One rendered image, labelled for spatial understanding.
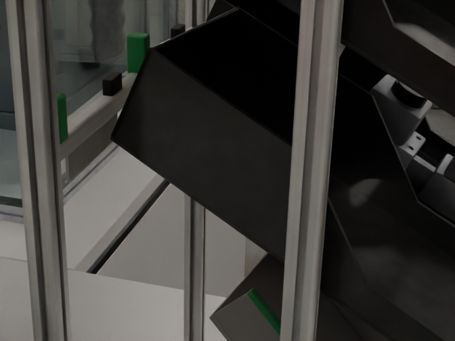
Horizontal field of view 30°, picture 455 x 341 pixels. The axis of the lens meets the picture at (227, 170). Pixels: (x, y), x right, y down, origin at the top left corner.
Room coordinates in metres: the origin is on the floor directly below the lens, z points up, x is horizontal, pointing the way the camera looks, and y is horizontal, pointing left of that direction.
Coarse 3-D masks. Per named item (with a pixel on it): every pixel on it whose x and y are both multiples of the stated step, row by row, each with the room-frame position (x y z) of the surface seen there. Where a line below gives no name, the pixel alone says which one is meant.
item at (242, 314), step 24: (264, 264) 0.57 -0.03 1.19; (240, 288) 0.53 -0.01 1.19; (264, 288) 0.54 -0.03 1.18; (216, 312) 0.49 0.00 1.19; (240, 312) 0.48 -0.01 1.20; (264, 312) 0.47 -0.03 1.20; (336, 312) 0.58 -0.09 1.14; (240, 336) 0.48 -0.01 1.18; (264, 336) 0.47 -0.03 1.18; (336, 336) 0.56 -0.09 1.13; (360, 336) 0.57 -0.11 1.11; (384, 336) 0.57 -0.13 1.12
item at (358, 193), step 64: (192, 64) 0.59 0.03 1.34; (256, 64) 0.61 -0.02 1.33; (128, 128) 0.51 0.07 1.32; (192, 128) 0.49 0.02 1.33; (256, 128) 0.48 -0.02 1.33; (384, 128) 0.57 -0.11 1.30; (192, 192) 0.49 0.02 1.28; (256, 192) 0.47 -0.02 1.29; (384, 192) 0.57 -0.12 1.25; (384, 256) 0.51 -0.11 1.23; (448, 256) 0.54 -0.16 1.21; (384, 320) 0.44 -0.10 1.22; (448, 320) 0.47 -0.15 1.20
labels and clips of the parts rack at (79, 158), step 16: (176, 32) 0.73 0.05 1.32; (128, 48) 0.64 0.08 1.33; (144, 48) 0.64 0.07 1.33; (128, 64) 0.64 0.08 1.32; (112, 80) 0.59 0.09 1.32; (64, 96) 0.50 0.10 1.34; (64, 112) 0.50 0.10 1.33; (64, 128) 0.50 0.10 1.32; (112, 128) 0.61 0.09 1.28; (96, 144) 0.58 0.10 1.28; (80, 160) 0.55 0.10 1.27
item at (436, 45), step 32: (288, 0) 0.47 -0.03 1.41; (352, 0) 0.45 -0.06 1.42; (384, 0) 0.45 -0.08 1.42; (416, 0) 0.57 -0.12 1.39; (448, 0) 0.56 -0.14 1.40; (352, 32) 0.45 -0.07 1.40; (384, 32) 0.44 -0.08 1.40; (416, 32) 0.51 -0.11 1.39; (448, 32) 0.54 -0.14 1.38; (384, 64) 0.44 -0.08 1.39; (416, 64) 0.44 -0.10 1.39; (448, 64) 0.43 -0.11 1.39; (448, 96) 0.43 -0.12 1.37
